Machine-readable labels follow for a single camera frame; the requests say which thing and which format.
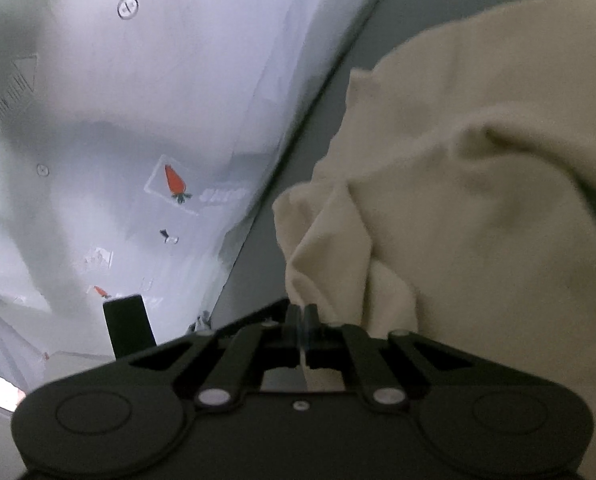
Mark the beige long-sleeve shirt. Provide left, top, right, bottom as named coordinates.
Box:
left=273, top=0, right=596, bottom=393

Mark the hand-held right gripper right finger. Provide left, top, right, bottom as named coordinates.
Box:
left=304, top=304, right=569, bottom=407

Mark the black rectangular object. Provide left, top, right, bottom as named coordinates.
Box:
left=103, top=294, right=157, bottom=361

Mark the white printed sheet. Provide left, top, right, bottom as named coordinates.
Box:
left=0, top=0, right=404, bottom=356

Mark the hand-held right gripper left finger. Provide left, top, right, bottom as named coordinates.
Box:
left=33, top=304, right=302, bottom=409

